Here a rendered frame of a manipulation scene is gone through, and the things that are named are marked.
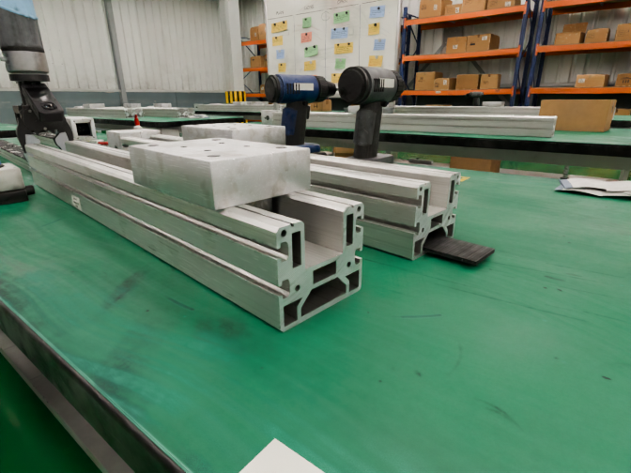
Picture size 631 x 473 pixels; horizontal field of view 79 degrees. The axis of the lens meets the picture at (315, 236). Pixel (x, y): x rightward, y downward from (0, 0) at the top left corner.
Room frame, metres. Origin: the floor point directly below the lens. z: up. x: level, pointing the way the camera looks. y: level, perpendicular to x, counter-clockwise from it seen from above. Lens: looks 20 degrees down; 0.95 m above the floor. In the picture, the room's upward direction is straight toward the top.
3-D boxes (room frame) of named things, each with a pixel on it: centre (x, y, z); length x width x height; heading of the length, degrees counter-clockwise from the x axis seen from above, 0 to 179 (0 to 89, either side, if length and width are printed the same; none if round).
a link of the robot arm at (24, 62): (0.89, 0.61, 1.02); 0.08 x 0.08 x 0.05
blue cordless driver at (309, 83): (0.94, 0.01, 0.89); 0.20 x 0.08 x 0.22; 124
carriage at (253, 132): (0.70, 0.15, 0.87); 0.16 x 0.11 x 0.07; 46
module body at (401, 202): (0.70, 0.15, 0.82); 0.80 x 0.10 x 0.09; 46
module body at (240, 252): (0.57, 0.28, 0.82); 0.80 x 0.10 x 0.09; 46
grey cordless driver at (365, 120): (0.75, -0.12, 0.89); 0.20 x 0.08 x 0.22; 141
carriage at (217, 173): (0.39, 0.10, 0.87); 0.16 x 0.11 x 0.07; 46
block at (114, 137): (1.01, 0.47, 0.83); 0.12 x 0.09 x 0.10; 136
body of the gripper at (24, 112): (0.90, 0.61, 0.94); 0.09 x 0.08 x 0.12; 46
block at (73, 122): (1.76, 1.04, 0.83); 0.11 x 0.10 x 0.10; 136
